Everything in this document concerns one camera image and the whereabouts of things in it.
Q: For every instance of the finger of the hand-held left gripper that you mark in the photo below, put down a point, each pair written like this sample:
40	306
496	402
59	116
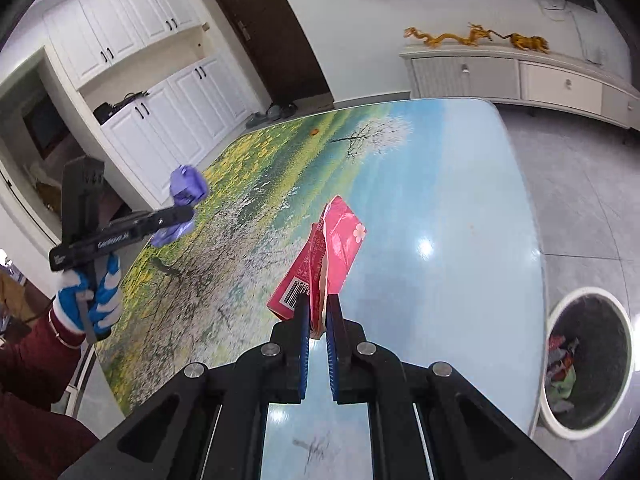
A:
172	219

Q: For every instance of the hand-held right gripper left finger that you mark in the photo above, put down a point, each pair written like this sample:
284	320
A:
302	355

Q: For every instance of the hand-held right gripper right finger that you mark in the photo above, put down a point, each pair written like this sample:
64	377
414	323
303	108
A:
333	355

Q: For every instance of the purple plastic bag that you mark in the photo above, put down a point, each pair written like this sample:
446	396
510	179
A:
187	185

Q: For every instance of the red and clear plastic packet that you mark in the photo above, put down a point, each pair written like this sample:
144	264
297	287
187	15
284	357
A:
340	240

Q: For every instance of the white round trash bin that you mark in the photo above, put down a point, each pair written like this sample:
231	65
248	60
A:
545	410

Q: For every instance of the red snack wrapper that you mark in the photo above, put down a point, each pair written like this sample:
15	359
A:
562	357

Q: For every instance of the green plastic bag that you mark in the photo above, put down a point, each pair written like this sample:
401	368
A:
562	390

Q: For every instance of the person's left forearm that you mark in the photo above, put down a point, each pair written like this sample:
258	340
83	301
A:
35	350

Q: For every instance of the person's left hand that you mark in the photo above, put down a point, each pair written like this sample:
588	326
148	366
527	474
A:
107	300

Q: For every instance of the black bag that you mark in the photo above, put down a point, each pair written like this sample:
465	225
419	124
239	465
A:
104	112

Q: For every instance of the white floor cupboard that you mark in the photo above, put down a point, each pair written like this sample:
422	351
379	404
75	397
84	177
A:
185	105

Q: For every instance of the light grey slipper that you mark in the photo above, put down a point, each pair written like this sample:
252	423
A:
255	120

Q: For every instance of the blue grey slipper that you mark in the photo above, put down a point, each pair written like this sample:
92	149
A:
275	111

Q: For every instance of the dark slipper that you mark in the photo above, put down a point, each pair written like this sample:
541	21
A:
290	107

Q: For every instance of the dark brown door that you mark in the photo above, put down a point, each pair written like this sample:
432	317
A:
270	35

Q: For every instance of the person's red clothing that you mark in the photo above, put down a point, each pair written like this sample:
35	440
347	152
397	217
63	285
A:
40	440

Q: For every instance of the long golden dragon figurine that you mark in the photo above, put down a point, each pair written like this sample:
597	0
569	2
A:
440	37

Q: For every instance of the white low tv cabinet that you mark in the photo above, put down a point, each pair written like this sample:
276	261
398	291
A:
500	77

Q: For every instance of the golden tiger figurine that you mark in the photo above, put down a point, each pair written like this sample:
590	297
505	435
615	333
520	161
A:
530	42

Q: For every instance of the white wall cupboard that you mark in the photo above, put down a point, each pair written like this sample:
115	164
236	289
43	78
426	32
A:
120	20

